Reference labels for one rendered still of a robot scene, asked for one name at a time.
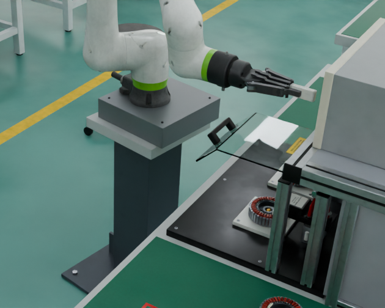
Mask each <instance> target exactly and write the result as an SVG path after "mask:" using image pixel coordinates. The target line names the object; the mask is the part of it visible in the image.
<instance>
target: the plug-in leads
mask: <svg viewBox="0 0 385 308"><path fill-rule="evenodd" d="M314 205H315V198H314V199H313V201H312V203H311V205H310V208H309V212H308V214H307V217H308V218H311V217H312V213H313V212H314ZM330 215H332V212H331V211H330V206H329V213H328V218H327V222H326V225H330V223H331V222H332V216H330Z"/></svg>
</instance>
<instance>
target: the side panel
mask: <svg viewBox="0 0 385 308"><path fill-rule="evenodd" d="M325 305H326V306H329V305H330V306H332V308H385V214H383V213H380V212H377V211H374V210H371V209H369V208H365V207H362V206H360V205H356V204H354V203H351V202H348V201H346V205H345V210H344V214H343V219H342V225H341V228H340V233H339V239H338V242H337V248H336V252H335V257H334V263H333V266H332V271H331V277H330V280H329V286H328V291H327V295H326V300H325Z"/></svg>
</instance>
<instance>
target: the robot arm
mask: <svg viewBox="0 0 385 308"><path fill-rule="evenodd" d="M159 3H160V7H161V14H162V20H163V29H164V32H165V33H164V32H161V31H158V30H154V29H145V30H140V31H131V32H119V27H118V17H117V0H87V12H86V30H85V36H84V45H83V50H82V55H83V58H84V61H85V63H86V64H87V65H88V66H89V67H90V68H91V69H93V70H95V71H97V72H112V73H111V76H112V77H113V78H115V79H117V80H119V81H120V83H121V85H122V86H121V87H120V88H119V92H120V93H121V94H125V95H129V101H130V102H131V103H132V104H134V105H136V106H139V107H142V108H158V107H162V106H164V105H166V104H168V103H169V102H170V100H171V94H170V92H169V91H168V88H167V80H168V77H169V66H170V68H171V70H172V71H173V72H174V73H175V74H176V75H177V76H179V77H182V78H190V79H199V80H202V81H206V82H209V83H212V84H216V85H217V86H219V87H222V89H221V90H222V91H225V88H228V87H230V86H233V87H236V88H239V89H243V88H244V87H247V92H256V93H260V94H266V95H272V96H277V97H284V95H285V97H286V98H288V95H291V96H293V97H297V98H301V99H303V100H307V101H311V102H314V101H315V98H316V94H317V90H314V89H310V88H308V87H304V86H300V85H297V84H294V79H291V78H289V77H287V76H284V75H282V74H280V73H277V72H275V71H272V69H270V68H268V67H266V68H265V70H264V71H261V70H259V69H253V68H252V67H251V64H250V63H249V62H246V61H243V60H239V58H238V56H236V55H234V54H230V53H228V51H226V52H223V51H220V50H216V49H213V48H209V47H207V46H205V43H204V35H203V18H202V14H201V12H200V10H199V9H198V7H197V6H196V3H195V2H194V0H159ZM128 70H131V73H130V74H127V75H123V76H122V75H120V74H118V73H117V72H116V71H128Z"/></svg>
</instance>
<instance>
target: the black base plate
mask: <svg viewBox="0 0 385 308"><path fill-rule="evenodd" d="M276 172H277V171H276V170H273V169H270V168H267V167H264V166H261V165H258V164H255V163H252V162H250V161H246V160H244V159H241V158H238V159H237V160H236V161H235V162H234V163H233V164H232V165H231V166H230V167H229V168H228V169H227V170H226V171H225V172H224V173H223V174H222V175H221V176H220V177H219V178H218V179H217V180H216V181H215V182H214V183H213V184H212V185H211V186H210V187H209V188H208V189H207V190H206V191H205V192H204V193H203V194H202V195H201V196H200V197H199V198H198V199H197V200H196V201H195V202H194V203H193V204H192V205H191V206H190V207H189V208H188V209H187V210H186V211H185V212H184V213H183V214H182V215H181V216H180V217H179V218H178V219H177V220H176V221H175V222H173V223H172V224H171V225H170V226H169V227H168V228H167V230H166V235H167V236H169V237H172V238H175V239H176V240H179V241H182V242H184V243H186V244H189V245H192V246H194V247H196V248H199V249H201V250H204V251H207V252H209V253H211V254H214V255H217V256H218V257H221V258H224V259H226V260H229V261H231V262H233V263H236V264H239V265H241V266H243V267H246V268H249V269H250V270H253V271H256V272H258V273H261V274H264V275H266V276H268V277H271V278H273V279H275V280H278V281H281V282H283V283H285V284H288V285H291V286H293V287H296V288H298V289H300V290H303V291H305V292H308V293H310V294H313V295H315V296H318V297H320V298H324V296H325V295H323V292H324V288H325V283H326V277H327V273H328V268H329V262H330V259H331V254H332V248H333V244H334V238H335V235H336V230H337V224H338V220H339V215H340V209H341V206H342V204H341V203H338V202H335V201H333V200H331V203H330V211H331V212H332V213H335V214H337V215H338V216H337V220H336V221H335V223H334V224H333V226H332V227H331V229H330V230H329V232H327V234H326V236H325V237H324V239H323V243H322V247H321V253H320V259H319V262H318V268H317V274H316V278H315V283H314V284H313V285H312V287H311V288H309V287H307V285H306V284H304V285H301V284H300V282H301V276H302V271H303V265H304V259H305V255H306V249H307V243H304V242H302V241H301V238H302V234H303V227H304V225H305V223H302V222H299V221H297V222H296V223H295V224H294V226H293V227H292V228H291V230H290V231H289V232H288V233H287V235H286V236H285V239H286V240H285V241H284V243H283V248H282V255H281V260H280V267H279V269H278V270H277V272H276V273H275V274H274V273H272V272H271V270H269V271H266V270H265V265H266V257H267V252H268V244H269V240H270V239H269V238H267V237H265V236H261V235H259V234H257V233H254V232H251V231H248V230H246V229H243V228H241V227H238V226H235V225H233V220H234V219H235V218H236V217H237V216H238V215H239V214H240V213H241V212H242V211H243V210H244V208H245V207H246V206H247V205H248V204H249V202H250V201H251V200H252V199H253V198H254V197H263V196H265V197H266V196H268V198H269V197H271V198H272V197H274V198H276V190H277V188H273V187H271V186H268V182H269V180H270V179H271V178H272V177H273V176H274V175H275V173H276Z"/></svg>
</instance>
